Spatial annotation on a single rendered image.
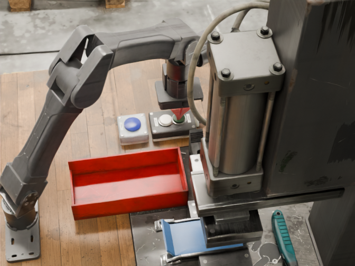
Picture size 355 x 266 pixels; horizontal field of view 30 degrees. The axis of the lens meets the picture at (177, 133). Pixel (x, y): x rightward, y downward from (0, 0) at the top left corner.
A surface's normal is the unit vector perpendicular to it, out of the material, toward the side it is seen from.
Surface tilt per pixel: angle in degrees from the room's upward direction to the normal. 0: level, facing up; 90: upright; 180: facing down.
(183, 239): 0
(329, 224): 90
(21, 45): 0
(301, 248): 0
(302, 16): 90
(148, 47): 87
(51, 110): 54
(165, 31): 21
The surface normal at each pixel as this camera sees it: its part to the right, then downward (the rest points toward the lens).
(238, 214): 0.01, -0.61
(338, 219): -0.99, 0.12
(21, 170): -0.63, 0.02
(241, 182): 0.16, 0.78
